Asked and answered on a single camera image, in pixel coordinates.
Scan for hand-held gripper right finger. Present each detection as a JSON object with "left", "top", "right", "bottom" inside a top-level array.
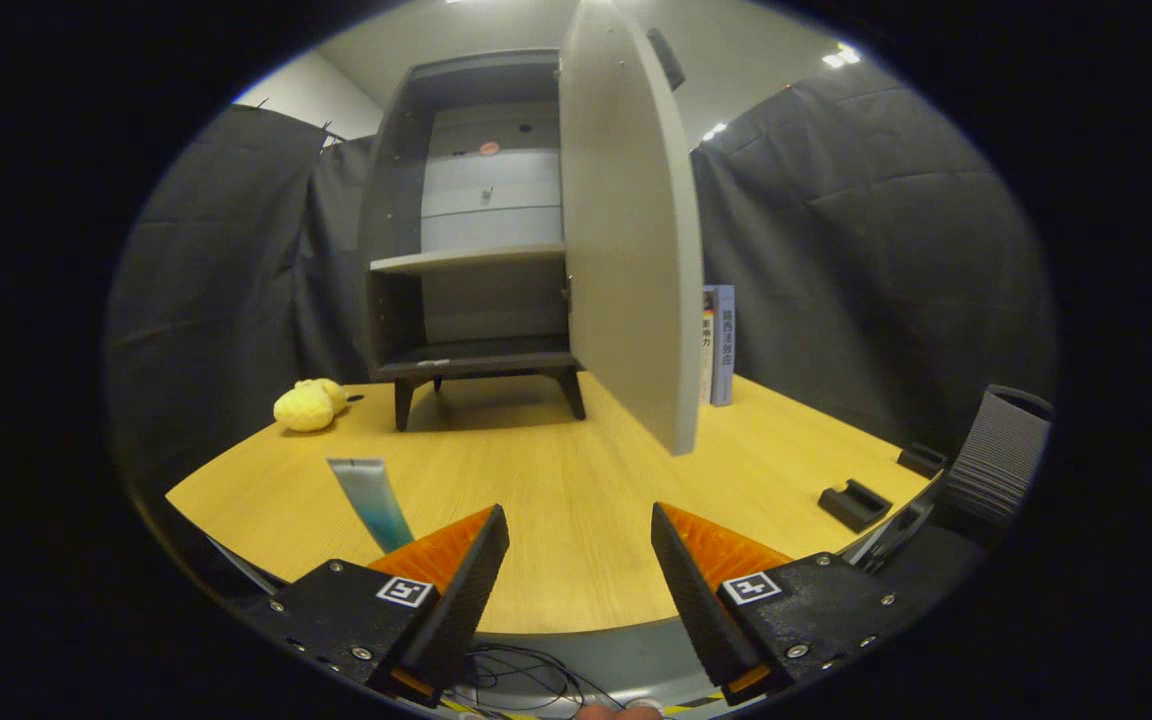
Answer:
[{"left": 650, "top": 502, "right": 927, "bottom": 707}]

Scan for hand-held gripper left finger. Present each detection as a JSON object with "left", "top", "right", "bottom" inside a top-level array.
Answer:
[{"left": 241, "top": 503, "right": 511, "bottom": 709}]

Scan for white and blue tube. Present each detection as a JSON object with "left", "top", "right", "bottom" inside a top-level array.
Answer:
[{"left": 326, "top": 457, "right": 417, "bottom": 554}]

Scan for grey cabinet door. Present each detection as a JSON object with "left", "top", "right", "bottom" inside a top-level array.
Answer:
[{"left": 558, "top": 0, "right": 705, "bottom": 457}]

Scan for black door handle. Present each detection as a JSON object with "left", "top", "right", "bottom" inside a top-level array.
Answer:
[{"left": 648, "top": 28, "right": 687, "bottom": 91}]

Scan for black plastic holder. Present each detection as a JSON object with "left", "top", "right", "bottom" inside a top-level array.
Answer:
[
  {"left": 818, "top": 480, "right": 893, "bottom": 533},
  {"left": 896, "top": 443, "right": 949, "bottom": 479}
]

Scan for white spine book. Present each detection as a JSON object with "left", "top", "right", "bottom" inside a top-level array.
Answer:
[{"left": 701, "top": 290, "right": 717, "bottom": 405}]

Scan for yellow plush toy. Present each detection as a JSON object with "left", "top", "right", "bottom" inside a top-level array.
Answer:
[{"left": 273, "top": 378, "right": 365, "bottom": 433}]

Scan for blue grey book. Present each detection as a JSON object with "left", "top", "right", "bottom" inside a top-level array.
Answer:
[{"left": 712, "top": 284, "right": 737, "bottom": 407}]

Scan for black ribbed bin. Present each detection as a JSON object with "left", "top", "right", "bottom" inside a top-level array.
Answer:
[{"left": 936, "top": 385, "right": 1054, "bottom": 546}]

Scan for black backdrop cloth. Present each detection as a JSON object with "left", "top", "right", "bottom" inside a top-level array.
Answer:
[{"left": 104, "top": 62, "right": 1059, "bottom": 501}]

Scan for grey cabinet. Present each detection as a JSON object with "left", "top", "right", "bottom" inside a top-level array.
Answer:
[{"left": 358, "top": 48, "right": 587, "bottom": 433}]

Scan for black cables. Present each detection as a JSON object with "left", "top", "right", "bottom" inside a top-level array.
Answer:
[{"left": 446, "top": 645, "right": 627, "bottom": 716}]

